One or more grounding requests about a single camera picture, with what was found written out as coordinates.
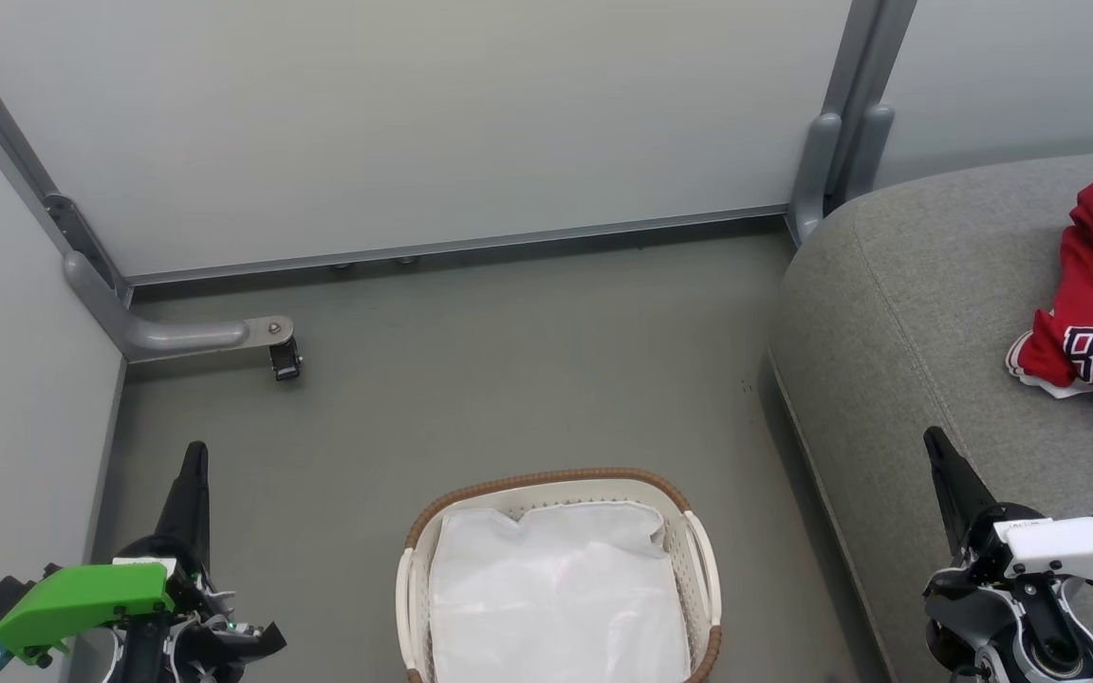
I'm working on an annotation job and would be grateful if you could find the grey slanted partition frame post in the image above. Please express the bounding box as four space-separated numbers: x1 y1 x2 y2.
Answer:
0 5 133 306

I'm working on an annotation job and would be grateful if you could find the black caster wheel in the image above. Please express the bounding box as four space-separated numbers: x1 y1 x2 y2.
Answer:
268 339 304 383

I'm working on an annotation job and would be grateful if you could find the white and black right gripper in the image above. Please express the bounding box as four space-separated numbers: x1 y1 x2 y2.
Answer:
923 426 1093 593

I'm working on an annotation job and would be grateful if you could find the grey partition bottom rail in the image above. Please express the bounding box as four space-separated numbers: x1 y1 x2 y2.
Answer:
124 204 789 287

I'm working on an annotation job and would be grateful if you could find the white laundry basket brown rim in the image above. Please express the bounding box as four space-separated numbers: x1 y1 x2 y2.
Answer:
395 467 724 683

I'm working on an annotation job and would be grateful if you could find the grey partition corner post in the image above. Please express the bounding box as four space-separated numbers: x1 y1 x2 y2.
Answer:
786 0 917 248

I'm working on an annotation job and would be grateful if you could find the white basket liner cloth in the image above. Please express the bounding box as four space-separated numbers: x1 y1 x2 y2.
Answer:
427 500 693 683

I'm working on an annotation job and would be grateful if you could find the grey partition foot bracket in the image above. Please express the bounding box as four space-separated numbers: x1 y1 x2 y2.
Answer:
63 250 296 365

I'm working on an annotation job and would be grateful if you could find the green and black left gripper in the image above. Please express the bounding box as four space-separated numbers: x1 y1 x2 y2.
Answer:
0 441 225 665

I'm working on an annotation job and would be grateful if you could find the grey fabric sofa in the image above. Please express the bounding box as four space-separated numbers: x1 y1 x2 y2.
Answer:
768 147 1093 683

